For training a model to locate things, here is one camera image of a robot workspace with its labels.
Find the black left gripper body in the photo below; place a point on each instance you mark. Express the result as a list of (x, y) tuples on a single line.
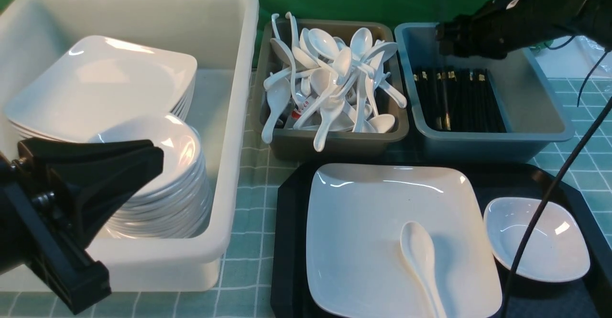
[(36, 234)]

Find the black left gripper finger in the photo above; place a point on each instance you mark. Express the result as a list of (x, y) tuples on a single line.
[(91, 181)]

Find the large white square rice plate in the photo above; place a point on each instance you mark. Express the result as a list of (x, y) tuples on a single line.
[(354, 263)]

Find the white ceramic soup spoon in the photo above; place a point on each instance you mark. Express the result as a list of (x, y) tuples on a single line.
[(419, 253)]

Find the small white sauce bowl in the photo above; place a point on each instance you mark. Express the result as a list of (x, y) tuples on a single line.
[(556, 251)]

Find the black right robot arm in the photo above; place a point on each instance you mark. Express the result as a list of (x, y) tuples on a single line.
[(503, 26)]

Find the stack of white bowls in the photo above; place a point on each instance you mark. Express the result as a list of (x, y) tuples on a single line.
[(176, 202)]

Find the stack of white square plates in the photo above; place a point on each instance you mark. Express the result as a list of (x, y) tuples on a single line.
[(98, 83)]

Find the large white plastic tub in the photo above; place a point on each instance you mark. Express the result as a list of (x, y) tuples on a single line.
[(220, 34)]

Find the green checkered tablecloth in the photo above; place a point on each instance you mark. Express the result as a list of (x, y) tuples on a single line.
[(243, 288)]

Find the pile of white spoons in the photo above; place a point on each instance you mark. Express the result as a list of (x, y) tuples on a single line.
[(329, 85)]

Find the grey-brown spoon bin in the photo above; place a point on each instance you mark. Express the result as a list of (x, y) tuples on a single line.
[(296, 145)]

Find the bundle of black chopsticks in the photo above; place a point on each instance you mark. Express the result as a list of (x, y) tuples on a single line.
[(458, 100)]

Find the blue-grey chopstick bin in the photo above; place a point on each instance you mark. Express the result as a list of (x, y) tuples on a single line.
[(533, 115)]

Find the clear plastic bag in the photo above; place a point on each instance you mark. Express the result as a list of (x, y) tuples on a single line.
[(592, 52)]

